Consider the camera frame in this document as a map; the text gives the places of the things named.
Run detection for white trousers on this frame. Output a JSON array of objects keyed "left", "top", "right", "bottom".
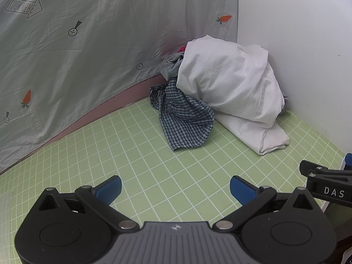
[{"left": 177, "top": 35, "right": 289, "bottom": 155}]

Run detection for green grid cutting mat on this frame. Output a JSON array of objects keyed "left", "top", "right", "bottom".
[{"left": 1, "top": 99, "right": 344, "bottom": 263}]

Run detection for blue checked shirt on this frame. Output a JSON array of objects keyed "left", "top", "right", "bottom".
[{"left": 149, "top": 77, "right": 215, "bottom": 151}]

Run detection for grey garment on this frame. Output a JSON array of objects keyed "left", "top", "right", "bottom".
[{"left": 159, "top": 52, "right": 184, "bottom": 81}]

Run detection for red checked garment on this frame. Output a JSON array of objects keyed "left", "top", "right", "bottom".
[{"left": 178, "top": 45, "right": 186, "bottom": 53}]

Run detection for grey printed bed sheet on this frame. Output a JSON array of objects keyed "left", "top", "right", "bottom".
[{"left": 1, "top": 0, "right": 238, "bottom": 170}]

